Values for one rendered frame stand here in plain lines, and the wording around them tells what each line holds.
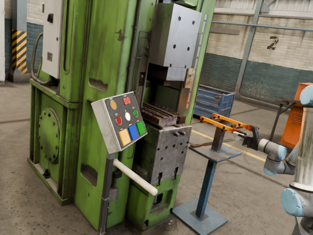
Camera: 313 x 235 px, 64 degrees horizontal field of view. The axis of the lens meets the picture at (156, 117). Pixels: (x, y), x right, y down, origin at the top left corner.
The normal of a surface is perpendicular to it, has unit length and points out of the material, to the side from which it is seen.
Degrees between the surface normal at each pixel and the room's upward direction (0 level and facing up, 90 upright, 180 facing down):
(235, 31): 90
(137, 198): 90
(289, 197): 95
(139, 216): 90
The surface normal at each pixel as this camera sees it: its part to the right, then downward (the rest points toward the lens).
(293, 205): -0.98, -0.03
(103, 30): -0.72, 0.07
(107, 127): -0.37, 0.21
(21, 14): 0.73, 0.30
